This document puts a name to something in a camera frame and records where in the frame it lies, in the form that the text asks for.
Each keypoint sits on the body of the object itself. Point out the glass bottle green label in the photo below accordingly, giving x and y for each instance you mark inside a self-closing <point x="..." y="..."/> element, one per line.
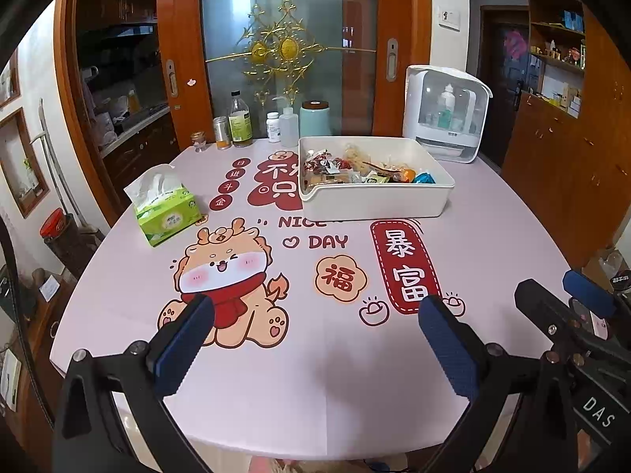
<point x="240" y="125"/>

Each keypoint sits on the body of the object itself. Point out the red round candy packet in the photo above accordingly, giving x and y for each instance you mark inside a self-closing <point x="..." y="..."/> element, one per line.
<point x="320" y="160"/>

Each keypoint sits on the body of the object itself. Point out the white pill bottle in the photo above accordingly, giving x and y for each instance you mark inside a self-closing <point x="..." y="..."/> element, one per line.
<point x="273" y="128"/>

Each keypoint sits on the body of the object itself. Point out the metal can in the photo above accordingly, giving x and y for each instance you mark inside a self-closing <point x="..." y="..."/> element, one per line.
<point x="222" y="135"/>

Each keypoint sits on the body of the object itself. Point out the wooden cabinet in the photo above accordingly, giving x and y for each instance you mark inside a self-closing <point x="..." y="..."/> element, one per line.
<point x="557" y="167"/>

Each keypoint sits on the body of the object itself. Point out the white plastic bin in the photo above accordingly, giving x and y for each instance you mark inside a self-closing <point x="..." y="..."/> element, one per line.
<point x="374" y="204"/>

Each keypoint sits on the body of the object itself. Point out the pink paper decoration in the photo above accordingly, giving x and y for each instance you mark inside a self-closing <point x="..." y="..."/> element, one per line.
<point x="515" y="45"/>

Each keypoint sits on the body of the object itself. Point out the orange white bar packet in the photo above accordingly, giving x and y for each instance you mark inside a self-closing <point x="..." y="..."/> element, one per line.
<point x="404" y="176"/>

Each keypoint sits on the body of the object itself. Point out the gold door ornament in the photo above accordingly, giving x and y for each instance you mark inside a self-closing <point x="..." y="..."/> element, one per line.
<point x="288" y="49"/>

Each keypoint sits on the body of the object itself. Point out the green tissue box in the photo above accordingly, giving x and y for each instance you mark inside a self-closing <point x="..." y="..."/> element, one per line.
<point x="167" y="212"/>

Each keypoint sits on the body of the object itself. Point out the cardboard box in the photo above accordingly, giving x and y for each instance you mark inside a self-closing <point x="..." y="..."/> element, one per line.
<point x="604" y="263"/>

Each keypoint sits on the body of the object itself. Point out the white teal bottle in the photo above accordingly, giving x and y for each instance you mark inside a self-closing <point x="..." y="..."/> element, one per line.
<point x="446" y="108"/>

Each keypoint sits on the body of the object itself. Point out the white pole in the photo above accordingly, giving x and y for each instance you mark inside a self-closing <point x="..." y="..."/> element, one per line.
<point x="54" y="157"/>

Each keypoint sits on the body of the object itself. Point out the wooden glass sliding door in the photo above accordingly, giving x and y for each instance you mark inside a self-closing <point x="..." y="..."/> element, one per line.
<point x="355" y="59"/>

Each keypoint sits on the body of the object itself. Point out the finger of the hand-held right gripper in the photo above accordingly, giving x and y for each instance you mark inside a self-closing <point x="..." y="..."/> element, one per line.
<point x="537" y="300"/>
<point x="586" y="288"/>

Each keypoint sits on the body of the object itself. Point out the white sterilizer appliance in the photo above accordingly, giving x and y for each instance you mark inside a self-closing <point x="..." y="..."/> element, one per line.
<point x="416" y="118"/>

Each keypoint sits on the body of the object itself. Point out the white wash bottle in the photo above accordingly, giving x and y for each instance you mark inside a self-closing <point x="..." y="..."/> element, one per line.
<point x="290" y="125"/>

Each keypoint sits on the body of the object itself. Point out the dark wooden door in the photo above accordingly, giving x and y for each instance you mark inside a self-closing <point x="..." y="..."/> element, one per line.
<point x="493" y="83"/>

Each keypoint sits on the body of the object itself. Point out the blue snack packet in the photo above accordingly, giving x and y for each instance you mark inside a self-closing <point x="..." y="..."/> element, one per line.
<point x="425" y="178"/>

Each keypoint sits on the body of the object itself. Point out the white wall switch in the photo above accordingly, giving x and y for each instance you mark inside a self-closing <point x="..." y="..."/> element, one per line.
<point x="449" y="17"/>

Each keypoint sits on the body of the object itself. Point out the small glass jar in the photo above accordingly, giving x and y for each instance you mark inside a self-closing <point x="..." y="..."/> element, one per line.
<point x="198" y="142"/>

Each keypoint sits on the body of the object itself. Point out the small green packet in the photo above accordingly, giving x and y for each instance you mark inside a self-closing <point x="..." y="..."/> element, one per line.
<point x="377" y="177"/>

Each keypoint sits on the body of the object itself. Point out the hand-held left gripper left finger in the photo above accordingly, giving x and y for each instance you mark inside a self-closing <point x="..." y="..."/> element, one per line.
<point x="185" y="340"/>

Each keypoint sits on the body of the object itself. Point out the wooden wall frame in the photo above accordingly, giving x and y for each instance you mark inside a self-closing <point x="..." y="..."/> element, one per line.
<point x="42" y="182"/>

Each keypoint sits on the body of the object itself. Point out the teal canister brown lid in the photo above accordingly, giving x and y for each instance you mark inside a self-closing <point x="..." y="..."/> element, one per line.
<point x="315" y="120"/>

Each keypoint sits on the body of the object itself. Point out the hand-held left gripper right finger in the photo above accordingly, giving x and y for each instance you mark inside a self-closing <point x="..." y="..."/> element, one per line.
<point x="448" y="350"/>

